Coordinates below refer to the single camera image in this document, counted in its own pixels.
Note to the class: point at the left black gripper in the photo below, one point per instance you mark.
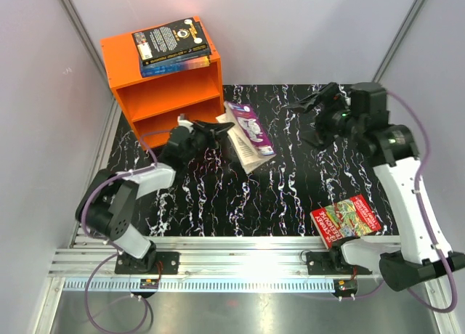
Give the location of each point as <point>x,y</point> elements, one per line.
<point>218,128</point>

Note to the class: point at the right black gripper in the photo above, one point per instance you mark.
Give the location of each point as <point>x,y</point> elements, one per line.
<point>331,102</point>

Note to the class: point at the purple 117-storey treehouse book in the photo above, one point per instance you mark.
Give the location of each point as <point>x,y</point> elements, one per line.
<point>248,137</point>

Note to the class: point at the blue Jane Eyre book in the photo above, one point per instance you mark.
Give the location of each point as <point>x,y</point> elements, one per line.
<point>200,62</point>

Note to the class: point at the black paperback book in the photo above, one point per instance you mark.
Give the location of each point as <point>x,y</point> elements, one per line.
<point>178,37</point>

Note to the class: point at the red 13-storey treehouse book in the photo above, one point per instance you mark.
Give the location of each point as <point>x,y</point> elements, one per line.
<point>352,217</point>

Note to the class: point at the grey-blue hardcover book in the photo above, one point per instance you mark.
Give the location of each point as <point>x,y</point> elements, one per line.
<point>173,58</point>

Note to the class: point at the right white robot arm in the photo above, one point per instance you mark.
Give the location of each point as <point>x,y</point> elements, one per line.
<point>361,115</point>

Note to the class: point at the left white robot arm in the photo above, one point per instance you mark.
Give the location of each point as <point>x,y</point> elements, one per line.
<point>107,207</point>

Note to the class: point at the orange wooden shelf cabinet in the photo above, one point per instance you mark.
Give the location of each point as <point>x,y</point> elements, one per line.
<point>151,105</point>

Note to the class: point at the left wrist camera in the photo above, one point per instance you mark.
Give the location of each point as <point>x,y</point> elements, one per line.
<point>185,122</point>

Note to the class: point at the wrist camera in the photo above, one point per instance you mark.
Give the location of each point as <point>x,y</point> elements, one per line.
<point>345,99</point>
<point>185,122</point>

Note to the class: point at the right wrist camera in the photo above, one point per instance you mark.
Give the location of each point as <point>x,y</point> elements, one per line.
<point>345,99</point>

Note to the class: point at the aluminium mounting rail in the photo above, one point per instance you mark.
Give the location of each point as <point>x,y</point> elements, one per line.
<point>207,265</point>

